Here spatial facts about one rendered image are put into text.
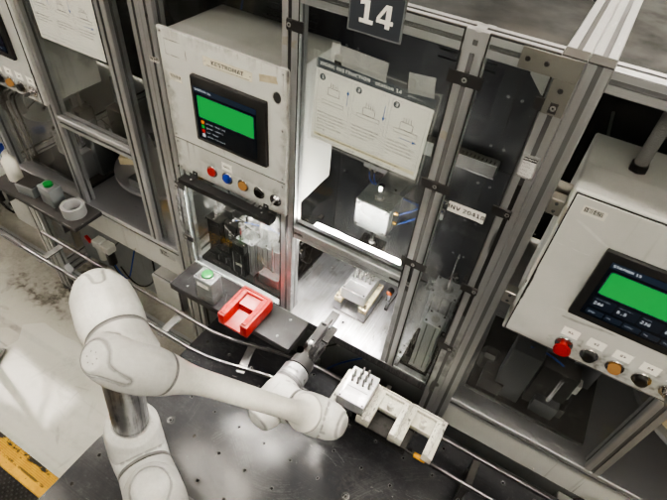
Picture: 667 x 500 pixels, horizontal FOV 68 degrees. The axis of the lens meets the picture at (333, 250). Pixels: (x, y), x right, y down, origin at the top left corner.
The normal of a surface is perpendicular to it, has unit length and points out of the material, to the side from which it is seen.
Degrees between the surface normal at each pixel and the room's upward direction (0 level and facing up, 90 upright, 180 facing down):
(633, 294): 90
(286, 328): 0
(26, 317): 0
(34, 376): 0
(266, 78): 90
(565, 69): 90
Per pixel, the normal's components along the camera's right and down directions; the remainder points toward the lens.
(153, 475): 0.12, -0.58
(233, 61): -0.50, 0.58
